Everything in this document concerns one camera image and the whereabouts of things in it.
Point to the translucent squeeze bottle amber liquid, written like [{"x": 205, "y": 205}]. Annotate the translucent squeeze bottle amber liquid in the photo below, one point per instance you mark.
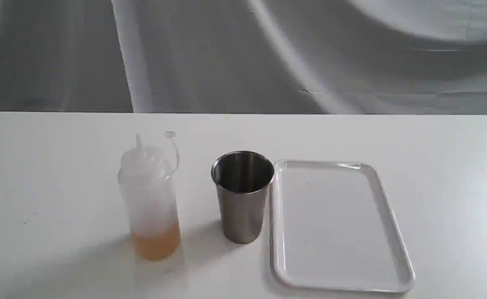
[{"x": 148, "y": 191}]

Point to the stainless steel cup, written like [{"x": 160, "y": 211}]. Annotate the stainless steel cup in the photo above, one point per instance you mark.
[{"x": 242, "y": 180}]

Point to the grey fabric backdrop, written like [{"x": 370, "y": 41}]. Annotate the grey fabric backdrop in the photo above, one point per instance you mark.
[{"x": 244, "y": 56}]

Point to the white plastic tray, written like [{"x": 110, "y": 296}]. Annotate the white plastic tray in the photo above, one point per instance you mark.
[{"x": 332, "y": 229}]

